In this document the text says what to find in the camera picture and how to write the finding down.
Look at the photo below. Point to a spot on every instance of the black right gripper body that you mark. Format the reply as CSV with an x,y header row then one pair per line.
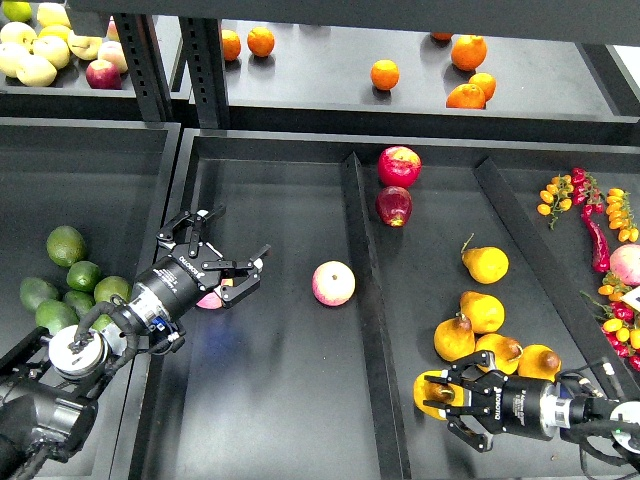
x,y
523,406

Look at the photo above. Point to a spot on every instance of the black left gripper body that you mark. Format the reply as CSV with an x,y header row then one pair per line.
x,y
175,283

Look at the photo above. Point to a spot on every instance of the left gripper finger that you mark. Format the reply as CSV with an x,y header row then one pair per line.
x,y
254,263
194,222

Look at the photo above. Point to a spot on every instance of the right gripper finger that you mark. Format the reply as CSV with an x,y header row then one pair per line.
x,y
486,383
472,407

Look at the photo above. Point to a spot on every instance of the yellow pear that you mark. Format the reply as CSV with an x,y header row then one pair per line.
x,y
486,265
426,390
507,351
540,362
485,312
454,338

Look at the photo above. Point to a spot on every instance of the dark green avocado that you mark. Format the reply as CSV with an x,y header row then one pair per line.
x,y
34,290
55,315

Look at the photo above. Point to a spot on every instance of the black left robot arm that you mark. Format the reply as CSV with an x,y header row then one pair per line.
x,y
51,383

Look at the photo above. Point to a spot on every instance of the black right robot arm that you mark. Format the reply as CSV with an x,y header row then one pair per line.
x,y
603,428

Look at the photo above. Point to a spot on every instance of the green avocado lower right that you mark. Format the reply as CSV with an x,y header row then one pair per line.
x,y
101,322

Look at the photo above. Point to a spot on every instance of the green avocado middle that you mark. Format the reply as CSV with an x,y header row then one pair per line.
x,y
80,302

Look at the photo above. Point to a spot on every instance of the green avocado top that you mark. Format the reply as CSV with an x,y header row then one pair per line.
x,y
66,246

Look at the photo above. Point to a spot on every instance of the yellow pear top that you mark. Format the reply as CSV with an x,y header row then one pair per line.
x,y
486,265

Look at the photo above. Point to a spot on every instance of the pink apple left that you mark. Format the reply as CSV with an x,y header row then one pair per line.
x,y
212,300

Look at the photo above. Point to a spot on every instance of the pink apple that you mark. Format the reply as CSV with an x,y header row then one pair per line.
x,y
212,300
333,283

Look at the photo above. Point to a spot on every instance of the pink apple centre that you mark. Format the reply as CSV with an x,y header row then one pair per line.
x,y
333,283

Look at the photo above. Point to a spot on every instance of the mixed cherry tomato bunch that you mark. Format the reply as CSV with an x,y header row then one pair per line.
x,y
618,321

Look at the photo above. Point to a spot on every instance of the dark red apple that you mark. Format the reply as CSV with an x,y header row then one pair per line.
x,y
394,206

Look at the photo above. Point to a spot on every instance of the bright red apple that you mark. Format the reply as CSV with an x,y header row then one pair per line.
x,y
399,166

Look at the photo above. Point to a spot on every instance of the red apple on shelf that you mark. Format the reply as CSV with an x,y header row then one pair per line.
x,y
103,74

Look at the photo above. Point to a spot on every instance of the red chili pepper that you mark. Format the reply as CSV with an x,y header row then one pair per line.
x,y
600,249

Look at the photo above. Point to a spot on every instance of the orange on shelf left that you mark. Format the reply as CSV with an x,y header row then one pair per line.
x,y
231,45

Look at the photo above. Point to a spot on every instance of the pink apple right edge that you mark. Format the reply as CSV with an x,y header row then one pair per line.
x,y
624,264

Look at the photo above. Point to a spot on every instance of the orange cherry tomato bunch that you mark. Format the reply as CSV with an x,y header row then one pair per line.
x,y
555,199

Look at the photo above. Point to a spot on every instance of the pale yellow apple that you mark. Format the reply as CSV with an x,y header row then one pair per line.
x,y
35,71

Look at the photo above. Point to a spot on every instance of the yellow cherry tomato bunch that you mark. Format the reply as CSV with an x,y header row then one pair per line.
x,y
620,215

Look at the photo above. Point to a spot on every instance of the red cherry tomato bunch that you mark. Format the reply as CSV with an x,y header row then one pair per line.
x,y
586,191

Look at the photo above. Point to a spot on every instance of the orange shelf centre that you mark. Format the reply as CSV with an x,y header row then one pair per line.
x,y
384,74

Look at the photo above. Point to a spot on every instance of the orange shelf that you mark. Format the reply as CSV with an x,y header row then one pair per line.
x,y
384,74
466,96

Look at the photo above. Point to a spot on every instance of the orange shelf front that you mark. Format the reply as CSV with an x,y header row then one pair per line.
x,y
466,96

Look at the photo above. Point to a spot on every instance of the small orange on shelf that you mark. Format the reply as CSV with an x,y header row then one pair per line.
x,y
486,82

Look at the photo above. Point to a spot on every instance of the orange partly hidden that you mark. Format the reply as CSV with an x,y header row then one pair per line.
x,y
441,36

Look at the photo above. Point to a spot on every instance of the large orange on shelf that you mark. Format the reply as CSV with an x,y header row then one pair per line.
x,y
469,52

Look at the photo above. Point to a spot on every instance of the black shelf post left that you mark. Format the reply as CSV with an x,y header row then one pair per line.
x,y
135,38

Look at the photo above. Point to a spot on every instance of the black shelf post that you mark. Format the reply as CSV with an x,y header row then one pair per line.
x,y
202,43
135,38

